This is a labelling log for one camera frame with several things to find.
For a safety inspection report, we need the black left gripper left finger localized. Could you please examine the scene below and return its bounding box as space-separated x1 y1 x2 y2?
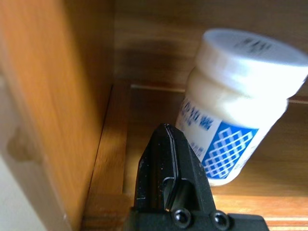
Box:
131 122 180 213

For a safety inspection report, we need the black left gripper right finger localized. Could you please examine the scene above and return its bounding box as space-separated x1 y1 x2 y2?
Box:
167 124 215 214

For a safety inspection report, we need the white jar blue patterned label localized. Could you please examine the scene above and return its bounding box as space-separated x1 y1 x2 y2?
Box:
175 28 308 188

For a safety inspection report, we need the wooden cabinet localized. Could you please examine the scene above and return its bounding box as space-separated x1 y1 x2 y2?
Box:
0 0 308 231

